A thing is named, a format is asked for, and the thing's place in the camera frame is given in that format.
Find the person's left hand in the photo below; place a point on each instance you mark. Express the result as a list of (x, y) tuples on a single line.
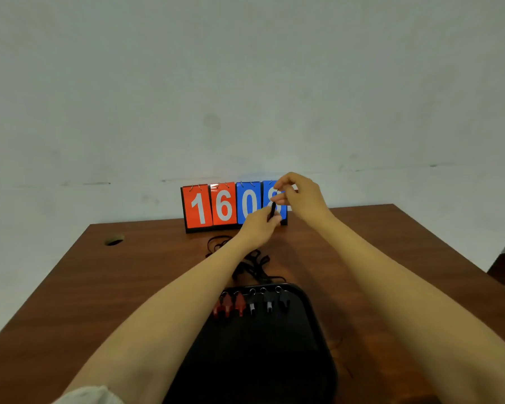
[(254, 229)]

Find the person's right hand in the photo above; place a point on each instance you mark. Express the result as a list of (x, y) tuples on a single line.
[(305, 199)]

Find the person's left fingers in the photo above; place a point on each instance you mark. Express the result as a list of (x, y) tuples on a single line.
[(266, 214)]

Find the small black whistle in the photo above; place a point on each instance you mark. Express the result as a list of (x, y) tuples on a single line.
[(272, 211)]

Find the person's right forearm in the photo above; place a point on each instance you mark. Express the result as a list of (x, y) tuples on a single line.
[(404, 307)]

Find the person's left forearm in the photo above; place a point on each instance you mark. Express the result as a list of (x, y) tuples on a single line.
[(181, 315)]

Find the red and blue flip scoreboard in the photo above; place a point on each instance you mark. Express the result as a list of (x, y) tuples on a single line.
[(210, 208)]

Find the black tray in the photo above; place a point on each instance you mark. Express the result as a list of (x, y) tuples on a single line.
[(261, 353)]

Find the white sleeve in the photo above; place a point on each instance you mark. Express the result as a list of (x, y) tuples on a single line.
[(90, 396)]

